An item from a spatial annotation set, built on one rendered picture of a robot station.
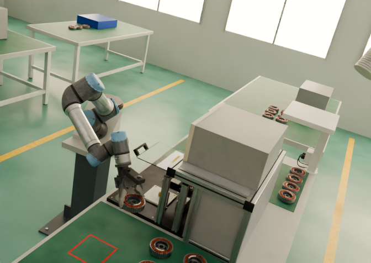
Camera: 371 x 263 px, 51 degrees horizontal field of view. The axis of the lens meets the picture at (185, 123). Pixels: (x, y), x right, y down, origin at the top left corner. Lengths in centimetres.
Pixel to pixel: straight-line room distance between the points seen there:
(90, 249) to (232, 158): 77
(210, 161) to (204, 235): 36
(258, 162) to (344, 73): 485
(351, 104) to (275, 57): 142
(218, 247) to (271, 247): 35
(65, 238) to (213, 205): 70
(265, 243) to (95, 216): 90
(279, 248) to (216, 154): 65
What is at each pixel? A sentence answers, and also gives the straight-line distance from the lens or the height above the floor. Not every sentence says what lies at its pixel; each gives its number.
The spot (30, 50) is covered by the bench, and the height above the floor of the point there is 75.
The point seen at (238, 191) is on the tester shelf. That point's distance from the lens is 181.
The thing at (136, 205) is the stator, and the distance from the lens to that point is 184.
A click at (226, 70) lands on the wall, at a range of 691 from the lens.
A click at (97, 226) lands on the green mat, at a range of 202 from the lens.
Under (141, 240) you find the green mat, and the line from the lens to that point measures 197.
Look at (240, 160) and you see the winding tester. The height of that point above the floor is 123.
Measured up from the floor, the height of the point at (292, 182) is 78.
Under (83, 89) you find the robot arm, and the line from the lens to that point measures 212.
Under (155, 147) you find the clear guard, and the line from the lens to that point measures 210.
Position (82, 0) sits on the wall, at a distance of 834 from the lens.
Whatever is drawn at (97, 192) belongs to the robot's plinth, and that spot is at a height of 38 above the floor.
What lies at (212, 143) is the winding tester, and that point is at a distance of 183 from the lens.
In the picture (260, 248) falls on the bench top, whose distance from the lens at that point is 213.
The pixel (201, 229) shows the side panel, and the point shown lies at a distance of 194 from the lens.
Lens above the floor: 204
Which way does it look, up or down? 23 degrees down
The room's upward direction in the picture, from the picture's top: 12 degrees clockwise
